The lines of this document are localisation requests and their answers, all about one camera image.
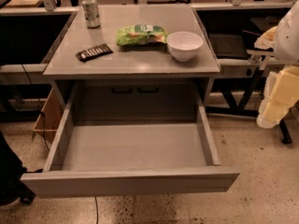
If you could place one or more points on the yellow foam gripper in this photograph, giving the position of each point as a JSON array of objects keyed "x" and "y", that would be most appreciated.
[{"x": 288, "y": 37}]

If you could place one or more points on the grey top drawer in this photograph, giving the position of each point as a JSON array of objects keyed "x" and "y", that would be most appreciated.
[{"x": 132, "y": 141}]

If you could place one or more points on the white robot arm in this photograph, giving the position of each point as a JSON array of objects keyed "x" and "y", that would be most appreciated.
[{"x": 284, "y": 38}]

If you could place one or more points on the grey drawer cabinet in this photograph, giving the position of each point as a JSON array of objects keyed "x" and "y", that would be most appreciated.
[{"x": 140, "y": 63}]

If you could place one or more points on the white bowl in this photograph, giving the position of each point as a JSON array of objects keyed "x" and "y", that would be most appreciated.
[{"x": 184, "y": 46}]

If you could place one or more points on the green chip bag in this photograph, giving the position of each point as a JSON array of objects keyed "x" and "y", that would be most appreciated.
[{"x": 141, "y": 34}]

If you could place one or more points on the dark brown snack bar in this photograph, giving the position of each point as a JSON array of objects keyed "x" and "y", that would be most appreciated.
[{"x": 94, "y": 52}]

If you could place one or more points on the green white soda can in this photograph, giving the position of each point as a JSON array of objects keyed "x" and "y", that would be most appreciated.
[{"x": 91, "y": 13}]

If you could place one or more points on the cardboard box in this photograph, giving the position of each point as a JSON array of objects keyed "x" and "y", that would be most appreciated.
[{"x": 49, "y": 119}]

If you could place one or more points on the black shoe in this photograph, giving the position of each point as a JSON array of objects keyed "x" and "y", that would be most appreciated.
[{"x": 11, "y": 170}]

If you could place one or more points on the grey lab bench rail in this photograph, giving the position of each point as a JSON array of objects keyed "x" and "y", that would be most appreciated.
[{"x": 39, "y": 11}]

